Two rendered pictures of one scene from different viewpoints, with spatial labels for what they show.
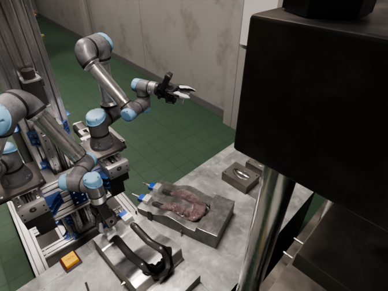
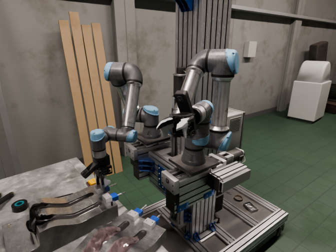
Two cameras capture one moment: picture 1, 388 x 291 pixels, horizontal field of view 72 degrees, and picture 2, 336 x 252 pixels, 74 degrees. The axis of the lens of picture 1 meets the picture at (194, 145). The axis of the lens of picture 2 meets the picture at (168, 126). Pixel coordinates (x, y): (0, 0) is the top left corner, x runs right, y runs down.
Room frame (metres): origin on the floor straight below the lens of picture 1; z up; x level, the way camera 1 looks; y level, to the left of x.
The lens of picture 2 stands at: (1.34, -0.64, 1.69)
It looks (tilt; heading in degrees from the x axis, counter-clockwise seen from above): 19 degrees down; 96
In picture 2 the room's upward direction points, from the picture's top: straight up
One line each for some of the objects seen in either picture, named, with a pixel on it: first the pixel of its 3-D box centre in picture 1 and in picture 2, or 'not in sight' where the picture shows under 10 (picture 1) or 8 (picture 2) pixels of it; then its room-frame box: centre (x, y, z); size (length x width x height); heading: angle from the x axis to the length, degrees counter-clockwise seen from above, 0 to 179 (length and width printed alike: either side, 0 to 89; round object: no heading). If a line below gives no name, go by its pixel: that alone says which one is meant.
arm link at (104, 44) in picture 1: (104, 81); (219, 102); (1.49, 0.54, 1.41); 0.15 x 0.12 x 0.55; 157
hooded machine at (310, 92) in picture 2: not in sight; (310, 90); (4.20, 5.06, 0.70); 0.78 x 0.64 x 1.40; 43
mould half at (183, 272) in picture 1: (144, 256); (62, 215); (0.70, 0.23, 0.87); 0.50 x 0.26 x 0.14; 46
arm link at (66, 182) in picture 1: (74, 180); (109, 134); (0.87, 0.54, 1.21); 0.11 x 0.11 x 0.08; 82
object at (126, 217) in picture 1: (122, 214); (115, 196); (0.93, 0.38, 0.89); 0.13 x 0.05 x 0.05; 46
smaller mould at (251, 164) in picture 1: (260, 165); not in sight; (1.41, -0.47, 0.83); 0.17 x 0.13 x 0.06; 46
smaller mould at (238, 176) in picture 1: (240, 177); not in sight; (1.29, -0.31, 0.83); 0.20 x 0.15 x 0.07; 46
